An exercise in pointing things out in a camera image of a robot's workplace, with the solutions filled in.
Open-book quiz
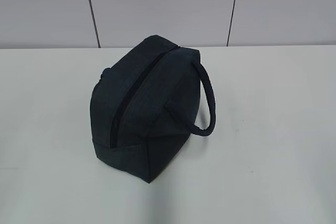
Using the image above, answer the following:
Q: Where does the navy blue lunch bag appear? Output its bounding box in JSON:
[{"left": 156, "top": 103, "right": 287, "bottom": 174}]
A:
[{"left": 90, "top": 35, "right": 216, "bottom": 183}]

